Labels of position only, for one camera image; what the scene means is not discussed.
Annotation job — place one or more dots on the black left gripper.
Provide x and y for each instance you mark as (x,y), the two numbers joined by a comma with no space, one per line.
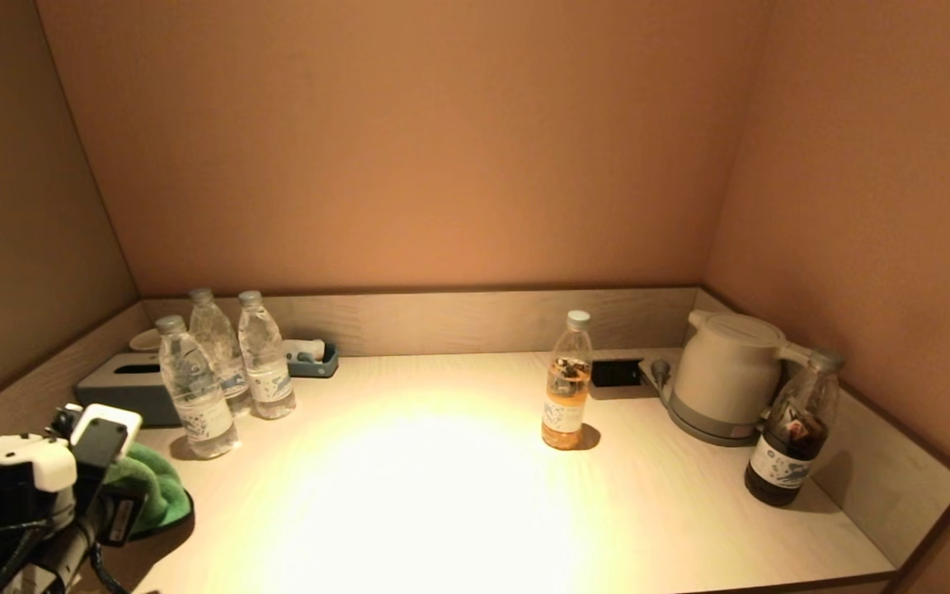
(100,445)

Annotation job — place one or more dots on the green microfibre cloth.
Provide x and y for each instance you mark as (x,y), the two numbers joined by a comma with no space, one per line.
(153,487)

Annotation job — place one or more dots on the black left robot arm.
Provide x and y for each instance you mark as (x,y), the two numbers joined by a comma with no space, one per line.
(5,495)

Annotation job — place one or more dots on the blue-grey tissue box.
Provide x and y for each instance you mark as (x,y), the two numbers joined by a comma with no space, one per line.
(116,388)

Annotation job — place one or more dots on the clear water bottle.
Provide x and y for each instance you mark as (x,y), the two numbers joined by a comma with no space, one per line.
(215,338)
(199,396)
(267,371)

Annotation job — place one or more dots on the white sachets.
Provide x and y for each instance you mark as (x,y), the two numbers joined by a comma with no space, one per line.
(303,348)

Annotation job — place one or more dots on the small blue tray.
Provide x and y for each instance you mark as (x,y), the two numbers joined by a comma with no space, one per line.
(318,367)

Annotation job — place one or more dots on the orange tea bottle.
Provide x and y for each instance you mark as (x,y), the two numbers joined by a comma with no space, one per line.
(566,396)

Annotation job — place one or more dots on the black recessed socket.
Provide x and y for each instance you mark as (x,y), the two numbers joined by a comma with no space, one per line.
(615,373)

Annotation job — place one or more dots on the grey kettle base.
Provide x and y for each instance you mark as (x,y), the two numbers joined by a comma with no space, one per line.
(706,429)

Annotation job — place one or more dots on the white electric kettle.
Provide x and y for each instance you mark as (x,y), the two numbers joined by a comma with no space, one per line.
(726,363)

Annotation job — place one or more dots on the dark drink bottle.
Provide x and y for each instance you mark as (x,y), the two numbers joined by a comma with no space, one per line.
(792,445)

